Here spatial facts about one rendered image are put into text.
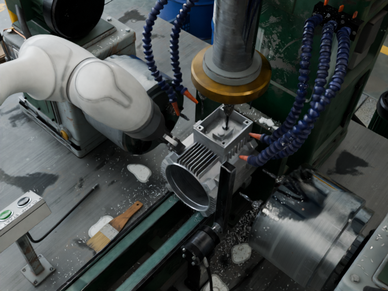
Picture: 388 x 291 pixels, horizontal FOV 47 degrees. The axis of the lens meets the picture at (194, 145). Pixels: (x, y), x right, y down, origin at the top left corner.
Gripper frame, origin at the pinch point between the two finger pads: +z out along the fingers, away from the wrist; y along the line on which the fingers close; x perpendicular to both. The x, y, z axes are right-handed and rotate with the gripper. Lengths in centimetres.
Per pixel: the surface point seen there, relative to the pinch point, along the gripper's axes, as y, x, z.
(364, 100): -10, -76, 124
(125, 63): 27.9, -10.5, 0.4
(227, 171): -19.9, -1.5, -14.4
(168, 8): 139, -78, 150
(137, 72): 22.7, -10.4, 0.3
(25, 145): 56, 29, 20
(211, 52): -1.1, -21.1, -15.7
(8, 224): 14.2, 36.8, -17.0
